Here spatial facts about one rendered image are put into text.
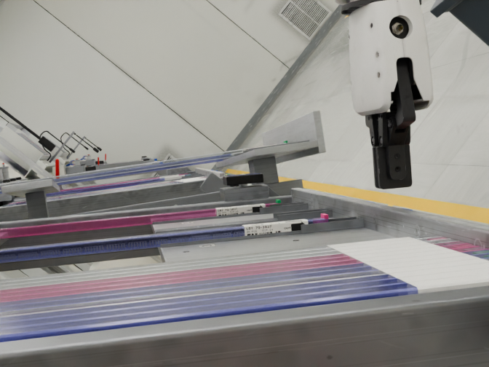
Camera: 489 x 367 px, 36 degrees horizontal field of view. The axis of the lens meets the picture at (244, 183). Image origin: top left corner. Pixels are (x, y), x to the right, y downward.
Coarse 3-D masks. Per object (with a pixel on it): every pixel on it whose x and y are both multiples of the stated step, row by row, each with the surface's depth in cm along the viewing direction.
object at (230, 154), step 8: (224, 152) 129; (232, 152) 129; (240, 152) 130; (168, 160) 127; (176, 160) 127; (184, 160) 128; (192, 160) 128; (200, 160) 128; (208, 160) 128; (112, 168) 125; (120, 168) 125; (128, 168) 125; (136, 168) 126; (144, 168) 126; (152, 168) 126; (56, 176) 123; (64, 176) 123; (72, 176) 124; (80, 176) 124; (88, 176) 124; (96, 176) 124; (0, 184) 121
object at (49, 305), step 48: (384, 240) 52; (432, 240) 51; (0, 288) 46; (48, 288) 44; (96, 288) 43; (144, 288) 42; (192, 288) 40; (240, 288) 39; (288, 288) 38; (336, 288) 37; (384, 288) 36; (432, 288) 36; (0, 336) 33; (48, 336) 33
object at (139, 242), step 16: (96, 240) 67; (112, 240) 67; (128, 240) 67; (144, 240) 68; (160, 240) 68; (176, 240) 68; (192, 240) 68; (0, 256) 66; (16, 256) 66; (32, 256) 66; (48, 256) 66; (64, 256) 67
